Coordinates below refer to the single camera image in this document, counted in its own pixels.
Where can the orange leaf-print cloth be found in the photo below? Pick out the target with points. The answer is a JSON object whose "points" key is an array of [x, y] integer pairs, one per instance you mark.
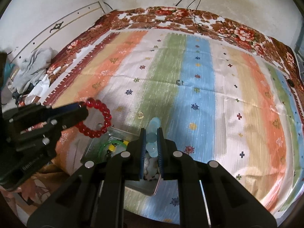
{"points": [[47, 178]]}

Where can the silver metal tin box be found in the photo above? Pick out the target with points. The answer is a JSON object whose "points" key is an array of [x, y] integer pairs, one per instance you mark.
{"points": [[93, 150]]}

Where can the small white object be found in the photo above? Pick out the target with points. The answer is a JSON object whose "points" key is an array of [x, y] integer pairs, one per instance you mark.
{"points": [[57, 70]]}

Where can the white crumpled paper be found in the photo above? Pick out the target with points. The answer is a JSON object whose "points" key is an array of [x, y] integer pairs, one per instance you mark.
{"points": [[39, 87]]}

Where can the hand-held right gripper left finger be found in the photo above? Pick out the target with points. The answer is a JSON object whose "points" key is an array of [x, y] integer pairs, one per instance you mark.
{"points": [[142, 152]]}

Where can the green jade bangle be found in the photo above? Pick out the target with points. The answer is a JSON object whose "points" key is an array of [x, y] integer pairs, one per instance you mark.
{"points": [[102, 148]]}

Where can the grey crumpled clothes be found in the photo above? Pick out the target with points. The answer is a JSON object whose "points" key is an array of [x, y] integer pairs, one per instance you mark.
{"points": [[35, 64]]}

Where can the small black round object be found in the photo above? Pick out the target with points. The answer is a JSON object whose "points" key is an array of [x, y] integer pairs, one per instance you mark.
{"points": [[290, 82]]}

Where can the striped pastel blanket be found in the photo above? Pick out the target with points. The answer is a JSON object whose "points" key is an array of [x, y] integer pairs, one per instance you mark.
{"points": [[201, 87]]}

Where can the white headboard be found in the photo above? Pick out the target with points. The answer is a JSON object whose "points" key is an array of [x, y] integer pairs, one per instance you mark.
{"points": [[47, 23]]}

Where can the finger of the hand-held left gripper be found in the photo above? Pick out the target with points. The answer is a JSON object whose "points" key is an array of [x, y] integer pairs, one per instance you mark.
{"points": [[40, 137], [47, 112]]}

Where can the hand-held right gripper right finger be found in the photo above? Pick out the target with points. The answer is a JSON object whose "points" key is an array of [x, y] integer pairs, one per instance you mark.
{"points": [[160, 152]]}

